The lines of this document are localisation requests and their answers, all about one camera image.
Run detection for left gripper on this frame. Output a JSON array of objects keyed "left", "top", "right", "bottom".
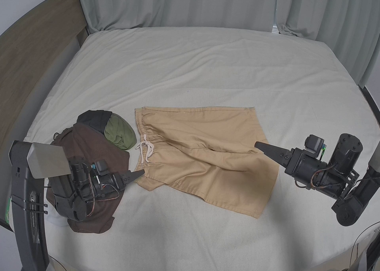
[{"left": 97, "top": 169, "right": 146, "bottom": 197}]

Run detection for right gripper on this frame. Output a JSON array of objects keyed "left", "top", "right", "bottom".
[{"left": 254, "top": 141, "right": 329, "bottom": 189}]

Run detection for beige shorts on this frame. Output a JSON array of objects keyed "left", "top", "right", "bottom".
[{"left": 134, "top": 105, "right": 279, "bottom": 219}]

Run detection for bed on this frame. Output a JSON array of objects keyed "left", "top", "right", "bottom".
[{"left": 0, "top": 0, "right": 380, "bottom": 271}]

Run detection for brown garment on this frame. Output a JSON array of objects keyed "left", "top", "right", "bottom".
[{"left": 46, "top": 126, "right": 130, "bottom": 234}]

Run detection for green garment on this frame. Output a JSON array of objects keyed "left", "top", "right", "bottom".
[{"left": 104, "top": 114, "right": 136, "bottom": 150}]

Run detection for black garment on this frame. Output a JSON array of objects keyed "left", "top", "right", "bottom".
[{"left": 77, "top": 110, "right": 113, "bottom": 134}]

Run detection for white garment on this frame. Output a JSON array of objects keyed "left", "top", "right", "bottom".
[{"left": 47, "top": 210, "right": 70, "bottom": 227}]

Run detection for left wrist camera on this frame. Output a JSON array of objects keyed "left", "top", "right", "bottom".
[{"left": 94, "top": 160, "right": 110, "bottom": 176}]

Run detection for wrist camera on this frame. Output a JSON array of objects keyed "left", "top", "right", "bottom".
[
  {"left": 305, "top": 135, "right": 325, "bottom": 159},
  {"left": 94, "top": 160, "right": 110, "bottom": 176}
]

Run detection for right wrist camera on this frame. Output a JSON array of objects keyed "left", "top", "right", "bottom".
[{"left": 305, "top": 135, "right": 325, "bottom": 159}]

